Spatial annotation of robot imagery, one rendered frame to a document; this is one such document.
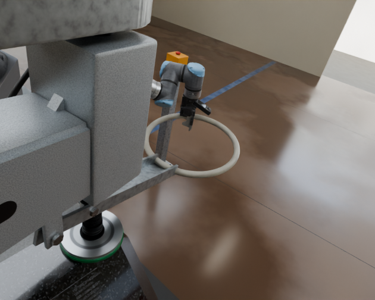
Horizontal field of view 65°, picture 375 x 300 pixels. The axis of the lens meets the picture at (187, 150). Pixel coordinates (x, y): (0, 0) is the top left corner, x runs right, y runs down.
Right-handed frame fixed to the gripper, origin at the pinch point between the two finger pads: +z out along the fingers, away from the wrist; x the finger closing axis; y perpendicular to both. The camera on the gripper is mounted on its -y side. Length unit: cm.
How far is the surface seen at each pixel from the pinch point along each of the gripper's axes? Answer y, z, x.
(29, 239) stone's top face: 52, -3, 85
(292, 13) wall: -191, 42, -509
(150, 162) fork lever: 17.3, -8.6, 44.0
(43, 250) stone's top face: 46, -3, 88
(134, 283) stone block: 15, 10, 89
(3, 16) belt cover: 32, -83, 101
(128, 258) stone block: 19, 5, 83
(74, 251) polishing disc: 35, -5, 89
